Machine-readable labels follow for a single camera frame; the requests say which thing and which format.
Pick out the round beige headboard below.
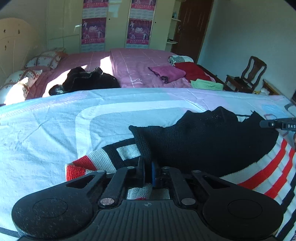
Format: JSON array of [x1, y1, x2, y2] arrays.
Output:
[[0, 18, 39, 83]]

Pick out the patterned pillow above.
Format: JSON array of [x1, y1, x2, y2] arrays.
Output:
[[1, 70, 43, 105], [24, 51, 68, 71]]

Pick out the upper left pink poster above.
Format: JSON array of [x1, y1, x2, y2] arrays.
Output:
[[82, 0, 109, 19]]

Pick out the cream wardrobe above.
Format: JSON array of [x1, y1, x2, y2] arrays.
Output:
[[47, 1, 175, 54]]

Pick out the lower right pink poster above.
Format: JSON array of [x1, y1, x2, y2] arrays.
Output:
[[125, 19, 152, 49]]

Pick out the near patterned pillow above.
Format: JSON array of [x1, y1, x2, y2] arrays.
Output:
[[1, 70, 43, 105]]

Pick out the dark wooden chair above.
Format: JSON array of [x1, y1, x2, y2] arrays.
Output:
[[224, 56, 267, 93]]

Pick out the wall shelves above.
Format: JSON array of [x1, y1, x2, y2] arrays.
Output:
[[167, 1, 181, 44]]

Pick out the black clothes pile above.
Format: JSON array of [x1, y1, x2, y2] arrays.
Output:
[[49, 67, 120, 96]]

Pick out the magenta folded cloth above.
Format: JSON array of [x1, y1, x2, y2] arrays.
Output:
[[148, 65, 186, 84]]

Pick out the dark wooden door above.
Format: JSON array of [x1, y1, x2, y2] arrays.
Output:
[[171, 0, 214, 63]]

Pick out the striped folded cloth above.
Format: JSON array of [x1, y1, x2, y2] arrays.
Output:
[[168, 55, 194, 66]]

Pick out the red folded cloth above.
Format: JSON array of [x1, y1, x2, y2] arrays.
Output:
[[175, 62, 212, 82]]

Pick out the lower left pink poster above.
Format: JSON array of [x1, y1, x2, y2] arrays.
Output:
[[81, 18, 106, 52]]

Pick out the white patterned bed cover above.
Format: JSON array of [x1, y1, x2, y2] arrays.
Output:
[[1, 88, 292, 240]]

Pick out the pink poster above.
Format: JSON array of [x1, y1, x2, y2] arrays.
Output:
[[82, 0, 109, 19], [81, 18, 106, 52], [125, 19, 152, 49], [129, 0, 157, 21]]

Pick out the upper right pink poster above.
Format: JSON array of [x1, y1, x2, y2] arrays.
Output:
[[129, 0, 157, 21]]

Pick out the far patterned pillow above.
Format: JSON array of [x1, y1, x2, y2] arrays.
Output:
[[24, 51, 68, 71]]

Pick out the green folded cloth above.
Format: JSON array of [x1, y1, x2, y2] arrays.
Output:
[[191, 79, 224, 91]]

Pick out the striped knit sweater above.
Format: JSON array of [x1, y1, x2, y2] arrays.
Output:
[[65, 107, 295, 240]]

